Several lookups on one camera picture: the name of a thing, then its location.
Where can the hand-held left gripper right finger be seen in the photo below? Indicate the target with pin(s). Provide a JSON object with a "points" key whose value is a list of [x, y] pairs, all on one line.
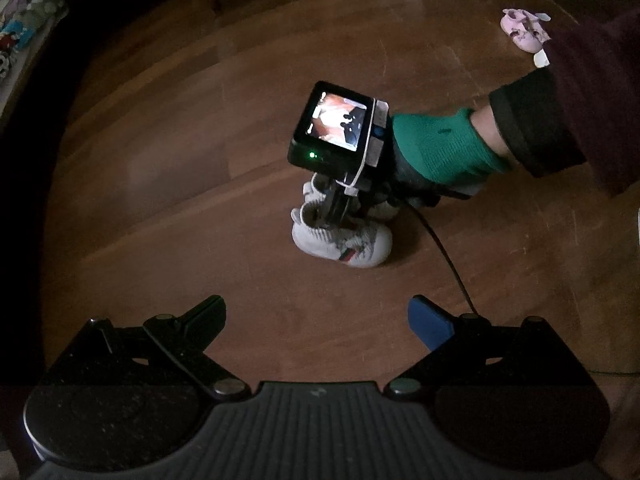
{"points": [[430, 322]]}

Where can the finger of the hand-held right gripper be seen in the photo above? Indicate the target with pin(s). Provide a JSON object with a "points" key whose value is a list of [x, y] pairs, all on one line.
{"points": [[334, 207]]}

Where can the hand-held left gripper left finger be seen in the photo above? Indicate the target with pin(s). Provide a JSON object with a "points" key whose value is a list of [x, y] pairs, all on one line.
{"points": [[210, 310]]}

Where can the white knit sock shoe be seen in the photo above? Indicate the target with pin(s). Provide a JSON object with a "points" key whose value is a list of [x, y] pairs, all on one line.
{"points": [[311, 194], [360, 245]]}

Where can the pink knit sock shoe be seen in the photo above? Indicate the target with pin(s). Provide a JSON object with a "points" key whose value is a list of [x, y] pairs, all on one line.
{"points": [[520, 30]]}

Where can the person's right forearm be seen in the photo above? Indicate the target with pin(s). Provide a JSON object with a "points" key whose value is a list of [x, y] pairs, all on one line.
{"points": [[575, 100]]}

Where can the person's right hand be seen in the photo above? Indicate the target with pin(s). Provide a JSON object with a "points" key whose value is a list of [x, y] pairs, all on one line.
{"points": [[440, 145]]}

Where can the dark wooden bed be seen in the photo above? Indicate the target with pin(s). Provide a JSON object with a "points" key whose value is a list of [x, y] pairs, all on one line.
{"points": [[75, 10]]}

